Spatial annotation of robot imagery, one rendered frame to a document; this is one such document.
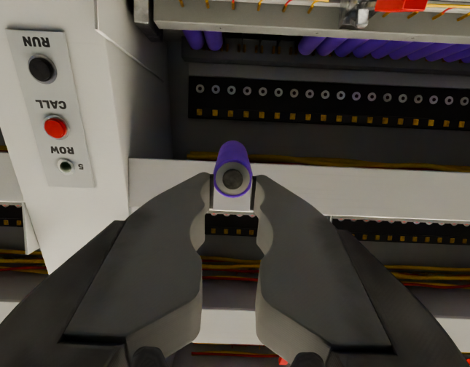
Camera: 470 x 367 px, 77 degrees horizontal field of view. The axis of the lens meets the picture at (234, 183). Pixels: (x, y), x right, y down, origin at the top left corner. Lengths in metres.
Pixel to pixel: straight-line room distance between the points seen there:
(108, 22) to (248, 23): 0.11
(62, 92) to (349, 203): 0.25
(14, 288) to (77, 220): 0.27
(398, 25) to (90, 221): 0.32
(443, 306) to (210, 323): 0.35
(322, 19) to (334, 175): 0.13
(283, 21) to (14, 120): 0.23
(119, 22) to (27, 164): 0.14
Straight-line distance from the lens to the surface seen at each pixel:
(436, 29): 0.32
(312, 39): 0.32
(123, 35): 0.27
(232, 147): 0.16
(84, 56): 0.25
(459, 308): 0.58
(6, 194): 0.34
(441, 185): 0.33
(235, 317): 0.39
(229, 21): 0.27
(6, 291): 0.56
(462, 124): 0.50
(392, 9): 0.20
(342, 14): 0.27
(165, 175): 0.27
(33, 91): 0.27
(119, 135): 0.26
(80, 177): 0.28
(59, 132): 0.27
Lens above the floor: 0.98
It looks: 27 degrees up
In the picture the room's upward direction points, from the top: 177 degrees counter-clockwise
